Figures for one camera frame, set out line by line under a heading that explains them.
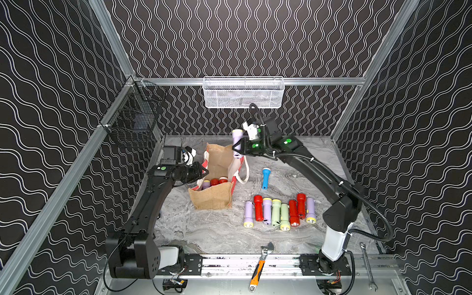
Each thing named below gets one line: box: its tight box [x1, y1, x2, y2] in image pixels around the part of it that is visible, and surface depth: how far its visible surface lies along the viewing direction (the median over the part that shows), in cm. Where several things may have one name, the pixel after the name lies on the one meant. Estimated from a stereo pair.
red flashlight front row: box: [253, 194, 264, 222], surface depth 90 cm
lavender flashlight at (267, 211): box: [263, 197, 272, 225], surface depth 89 cm
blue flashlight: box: [261, 167, 272, 190], surface depth 101 cm
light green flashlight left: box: [271, 199, 282, 226], surface depth 89 cm
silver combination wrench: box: [358, 241, 379, 292], surface depth 75 cm
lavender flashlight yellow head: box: [243, 200, 254, 229], surface depth 87 cm
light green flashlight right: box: [280, 202, 291, 232], surface depth 87 cm
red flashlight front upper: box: [296, 192, 307, 221], surface depth 90 cm
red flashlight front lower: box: [288, 199, 300, 227], surface depth 87 cm
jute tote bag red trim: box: [188, 142, 250, 211], surface depth 85 cm
